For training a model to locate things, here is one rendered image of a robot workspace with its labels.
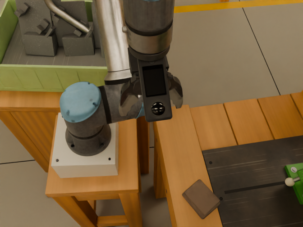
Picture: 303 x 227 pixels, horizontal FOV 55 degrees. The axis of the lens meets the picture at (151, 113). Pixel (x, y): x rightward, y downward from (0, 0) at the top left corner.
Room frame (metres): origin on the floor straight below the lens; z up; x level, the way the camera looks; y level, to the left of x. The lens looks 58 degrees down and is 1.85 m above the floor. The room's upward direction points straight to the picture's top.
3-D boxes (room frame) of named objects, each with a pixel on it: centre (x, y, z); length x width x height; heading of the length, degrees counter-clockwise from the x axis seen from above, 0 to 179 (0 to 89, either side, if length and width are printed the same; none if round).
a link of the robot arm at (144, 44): (0.36, 0.01, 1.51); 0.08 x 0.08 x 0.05
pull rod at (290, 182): (0.31, -0.45, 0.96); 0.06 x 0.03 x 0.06; 99
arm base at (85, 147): (0.46, 0.21, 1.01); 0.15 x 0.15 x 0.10
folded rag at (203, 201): (0.26, -0.16, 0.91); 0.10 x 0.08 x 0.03; 38
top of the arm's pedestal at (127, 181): (0.46, 0.21, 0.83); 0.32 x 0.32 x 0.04; 3
